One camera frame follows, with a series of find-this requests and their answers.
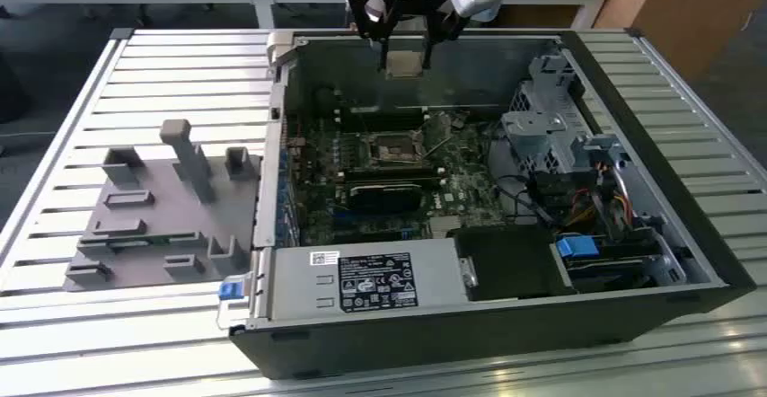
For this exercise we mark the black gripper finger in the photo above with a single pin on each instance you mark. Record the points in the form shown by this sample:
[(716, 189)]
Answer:
[(440, 24), (371, 11)]

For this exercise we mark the silver CPU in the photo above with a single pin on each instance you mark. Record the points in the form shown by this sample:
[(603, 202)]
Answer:
[(404, 64)]

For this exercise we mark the metal locking lever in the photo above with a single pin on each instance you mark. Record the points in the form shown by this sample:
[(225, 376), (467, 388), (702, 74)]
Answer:
[(436, 141), (361, 125)]

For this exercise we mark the CPU socket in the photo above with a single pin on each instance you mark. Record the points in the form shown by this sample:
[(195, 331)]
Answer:
[(395, 150)]

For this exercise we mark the black RAM slots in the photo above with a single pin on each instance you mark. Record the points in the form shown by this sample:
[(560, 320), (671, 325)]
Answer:
[(389, 175), (389, 118)]

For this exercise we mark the silver metal drive cage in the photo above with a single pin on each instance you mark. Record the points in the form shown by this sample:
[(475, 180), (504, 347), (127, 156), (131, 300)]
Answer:
[(534, 145)]

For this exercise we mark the green motherboard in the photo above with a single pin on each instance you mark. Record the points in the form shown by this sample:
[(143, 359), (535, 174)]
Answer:
[(467, 177)]

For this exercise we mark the wooden cabinet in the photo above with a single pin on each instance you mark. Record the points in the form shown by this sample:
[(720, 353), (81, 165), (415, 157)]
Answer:
[(688, 11)]

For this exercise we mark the small silver heat sink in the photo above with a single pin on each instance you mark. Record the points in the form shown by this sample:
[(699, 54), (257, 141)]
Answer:
[(444, 226)]

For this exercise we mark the blue disk carrier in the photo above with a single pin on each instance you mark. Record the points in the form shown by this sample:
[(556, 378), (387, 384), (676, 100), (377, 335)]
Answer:
[(576, 249)]

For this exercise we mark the grey parts rack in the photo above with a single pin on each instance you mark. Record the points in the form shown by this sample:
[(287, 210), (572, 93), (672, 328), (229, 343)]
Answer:
[(156, 217)]

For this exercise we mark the grey power supply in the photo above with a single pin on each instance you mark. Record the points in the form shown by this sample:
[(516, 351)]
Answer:
[(299, 280)]

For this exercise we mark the green RAM stick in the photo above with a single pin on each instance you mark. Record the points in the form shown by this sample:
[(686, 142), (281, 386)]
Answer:
[(159, 239)]

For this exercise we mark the blue case latch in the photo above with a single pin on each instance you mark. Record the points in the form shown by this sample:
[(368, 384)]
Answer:
[(231, 290)]

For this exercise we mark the black PC case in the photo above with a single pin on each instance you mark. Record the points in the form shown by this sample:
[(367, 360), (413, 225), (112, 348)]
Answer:
[(419, 347)]

